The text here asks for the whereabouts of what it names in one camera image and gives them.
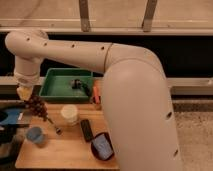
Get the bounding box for bunch of dark grapes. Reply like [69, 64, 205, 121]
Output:
[25, 95, 47, 121]

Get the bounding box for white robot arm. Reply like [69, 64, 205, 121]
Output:
[5, 30, 183, 171]

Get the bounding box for blue plastic cup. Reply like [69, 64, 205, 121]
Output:
[26, 127, 44, 144]

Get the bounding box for blue black equipment at left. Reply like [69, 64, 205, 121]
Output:
[0, 100, 32, 164]

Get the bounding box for green plastic tray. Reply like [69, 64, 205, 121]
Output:
[39, 68, 93, 103]

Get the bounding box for white round container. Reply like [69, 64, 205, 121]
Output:
[60, 104, 78, 125]

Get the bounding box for black object in tray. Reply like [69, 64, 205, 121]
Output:
[71, 79, 91, 97]

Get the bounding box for orange carrot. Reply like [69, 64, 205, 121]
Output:
[93, 86, 100, 104]

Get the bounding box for black remote control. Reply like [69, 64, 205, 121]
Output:
[80, 119, 94, 142]

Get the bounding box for brown bowl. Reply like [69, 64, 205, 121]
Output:
[90, 132, 116, 162]

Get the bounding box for blue sponge cloth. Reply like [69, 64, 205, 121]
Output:
[92, 134, 114, 161]

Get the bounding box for left metal window post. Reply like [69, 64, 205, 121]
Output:
[79, 0, 91, 32]

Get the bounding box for metal window post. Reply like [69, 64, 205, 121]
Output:
[142, 0, 157, 32]
[79, 0, 91, 32]

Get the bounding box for right metal window post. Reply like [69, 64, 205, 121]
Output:
[142, 0, 157, 32]

